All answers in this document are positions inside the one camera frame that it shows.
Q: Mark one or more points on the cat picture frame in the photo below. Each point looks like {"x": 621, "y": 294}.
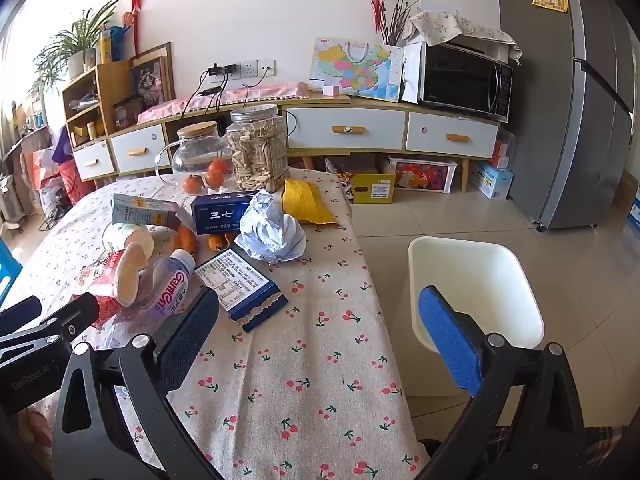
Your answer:
{"x": 150, "y": 82}

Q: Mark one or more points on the black power adapter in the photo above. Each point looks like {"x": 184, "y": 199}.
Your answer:
{"x": 222, "y": 71}

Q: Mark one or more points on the blue box white label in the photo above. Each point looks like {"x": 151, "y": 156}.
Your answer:
{"x": 235, "y": 280}

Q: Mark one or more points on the colourful map board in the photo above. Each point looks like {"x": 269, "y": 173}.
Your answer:
{"x": 350, "y": 67}

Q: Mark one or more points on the red bag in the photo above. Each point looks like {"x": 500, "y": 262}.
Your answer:
{"x": 75, "y": 180}

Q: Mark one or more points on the storage box red picture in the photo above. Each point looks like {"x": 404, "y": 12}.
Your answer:
{"x": 422, "y": 175}

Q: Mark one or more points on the black microwave oven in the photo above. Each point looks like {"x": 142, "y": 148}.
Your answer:
{"x": 460, "y": 80}

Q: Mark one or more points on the white printer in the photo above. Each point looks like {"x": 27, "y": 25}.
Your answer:
{"x": 492, "y": 50}

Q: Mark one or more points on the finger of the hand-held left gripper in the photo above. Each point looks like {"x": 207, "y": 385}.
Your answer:
{"x": 75, "y": 310}
{"x": 20, "y": 308}

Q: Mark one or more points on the blue white carton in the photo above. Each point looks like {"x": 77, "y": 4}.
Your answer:
{"x": 492, "y": 180}

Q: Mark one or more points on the white plastic bin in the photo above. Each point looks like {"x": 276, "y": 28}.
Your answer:
{"x": 475, "y": 270}

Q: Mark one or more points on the pink cloth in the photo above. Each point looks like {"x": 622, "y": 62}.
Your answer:
{"x": 240, "y": 96}

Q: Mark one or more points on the yellow cardboard box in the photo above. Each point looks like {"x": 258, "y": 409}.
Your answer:
{"x": 372, "y": 187}

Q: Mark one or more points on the dry twigs bunch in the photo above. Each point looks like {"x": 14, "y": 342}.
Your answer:
{"x": 397, "y": 25}

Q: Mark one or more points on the yellow bottle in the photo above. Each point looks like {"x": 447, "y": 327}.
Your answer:
{"x": 104, "y": 45}

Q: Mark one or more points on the grey refrigerator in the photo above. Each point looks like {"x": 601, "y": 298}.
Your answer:
{"x": 550, "y": 110}

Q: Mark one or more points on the plaid trousers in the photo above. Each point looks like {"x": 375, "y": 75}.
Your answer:
{"x": 610, "y": 455}

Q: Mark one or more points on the clear plastic bottle pink label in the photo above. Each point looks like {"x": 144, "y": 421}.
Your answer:
{"x": 170, "y": 285}

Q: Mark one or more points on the dark blue medicine box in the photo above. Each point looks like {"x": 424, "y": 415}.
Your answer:
{"x": 220, "y": 215}

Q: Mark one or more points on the small pink box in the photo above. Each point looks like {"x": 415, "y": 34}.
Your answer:
{"x": 331, "y": 91}

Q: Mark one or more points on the mandarin orange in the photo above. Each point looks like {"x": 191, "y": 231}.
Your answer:
{"x": 222, "y": 242}
{"x": 193, "y": 184}
{"x": 216, "y": 172}

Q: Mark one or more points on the plastic jar of seeds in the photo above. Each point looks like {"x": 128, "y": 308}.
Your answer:
{"x": 255, "y": 155}

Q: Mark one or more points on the yellow cloth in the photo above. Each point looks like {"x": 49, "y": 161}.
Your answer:
{"x": 305, "y": 202}

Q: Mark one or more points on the orange peel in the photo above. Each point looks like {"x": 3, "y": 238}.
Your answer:
{"x": 189, "y": 240}

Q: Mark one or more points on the glass jar wooden lid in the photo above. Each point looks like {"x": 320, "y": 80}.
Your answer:
{"x": 195, "y": 152}

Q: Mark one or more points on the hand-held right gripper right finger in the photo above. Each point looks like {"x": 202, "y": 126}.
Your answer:
{"x": 450, "y": 342}

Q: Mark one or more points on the potted green plant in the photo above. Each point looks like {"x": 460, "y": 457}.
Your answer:
{"x": 75, "y": 40}

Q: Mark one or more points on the white paper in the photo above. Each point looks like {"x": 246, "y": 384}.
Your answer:
{"x": 272, "y": 232}

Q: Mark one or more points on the cherry print tablecloth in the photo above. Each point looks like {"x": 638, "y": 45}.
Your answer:
{"x": 310, "y": 360}

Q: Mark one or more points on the floral cloth cover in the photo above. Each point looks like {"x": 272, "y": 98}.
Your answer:
{"x": 450, "y": 25}

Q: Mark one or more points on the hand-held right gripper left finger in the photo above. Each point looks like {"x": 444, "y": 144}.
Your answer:
{"x": 190, "y": 332}

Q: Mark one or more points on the wooden sideboard white drawers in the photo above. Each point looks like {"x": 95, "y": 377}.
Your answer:
{"x": 320, "y": 130}

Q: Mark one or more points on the orange white boxes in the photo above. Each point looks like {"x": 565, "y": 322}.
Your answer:
{"x": 500, "y": 155}

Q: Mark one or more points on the wooden shelf unit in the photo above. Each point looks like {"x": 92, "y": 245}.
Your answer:
{"x": 107, "y": 95}

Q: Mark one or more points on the white paper bag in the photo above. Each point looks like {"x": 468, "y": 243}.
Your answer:
{"x": 412, "y": 75}

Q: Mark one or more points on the blue plastic stool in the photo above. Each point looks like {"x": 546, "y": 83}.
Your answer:
{"x": 7, "y": 270}

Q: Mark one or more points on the cream paper cup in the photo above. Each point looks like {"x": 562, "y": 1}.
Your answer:
{"x": 131, "y": 275}

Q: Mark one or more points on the white wall socket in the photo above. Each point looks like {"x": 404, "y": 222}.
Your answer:
{"x": 267, "y": 67}
{"x": 249, "y": 69}

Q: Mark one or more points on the light blue carton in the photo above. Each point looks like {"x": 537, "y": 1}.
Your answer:
{"x": 140, "y": 210}

